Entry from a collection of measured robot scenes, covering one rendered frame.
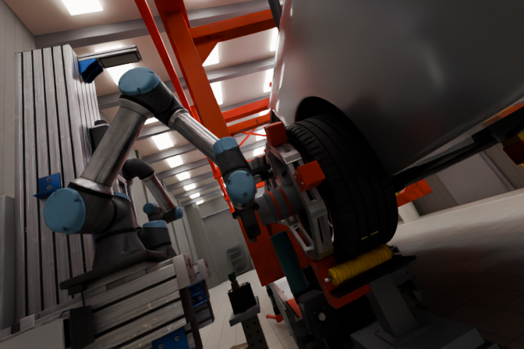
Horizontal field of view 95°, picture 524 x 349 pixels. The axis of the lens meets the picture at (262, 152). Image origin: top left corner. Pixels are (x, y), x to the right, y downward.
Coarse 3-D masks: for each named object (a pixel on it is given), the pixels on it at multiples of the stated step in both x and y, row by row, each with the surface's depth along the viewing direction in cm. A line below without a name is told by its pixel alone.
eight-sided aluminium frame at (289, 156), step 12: (276, 156) 102; (288, 156) 91; (300, 156) 92; (288, 168) 92; (300, 192) 86; (312, 192) 87; (312, 204) 84; (324, 204) 84; (312, 216) 83; (324, 216) 85; (300, 228) 126; (312, 228) 89; (324, 228) 88; (300, 240) 118; (312, 240) 116; (324, 240) 92; (312, 252) 100; (324, 252) 91
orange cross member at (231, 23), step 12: (264, 12) 237; (216, 24) 228; (228, 24) 228; (240, 24) 229; (252, 24) 231; (264, 24) 236; (192, 36) 220; (204, 36) 222; (216, 36) 227; (228, 36) 232; (240, 36) 238; (204, 48) 222; (204, 60) 216
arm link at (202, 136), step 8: (176, 104) 88; (168, 112) 87; (176, 112) 87; (184, 112) 89; (160, 120) 89; (168, 120) 87; (176, 120) 86; (184, 120) 86; (192, 120) 87; (176, 128) 87; (184, 128) 85; (192, 128) 84; (200, 128) 85; (184, 136) 87; (192, 136) 84; (200, 136) 83; (208, 136) 83; (200, 144) 82; (208, 144) 81; (208, 152) 81; (216, 160) 80; (248, 168) 77
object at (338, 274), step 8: (376, 248) 92; (384, 248) 91; (392, 248) 92; (360, 256) 90; (368, 256) 89; (376, 256) 89; (384, 256) 90; (344, 264) 89; (352, 264) 88; (360, 264) 88; (368, 264) 88; (376, 264) 89; (328, 272) 90; (336, 272) 87; (344, 272) 87; (352, 272) 87; (360, 272) 88; (328, 280) 87; (336, 280) 86; (344, 280) 87
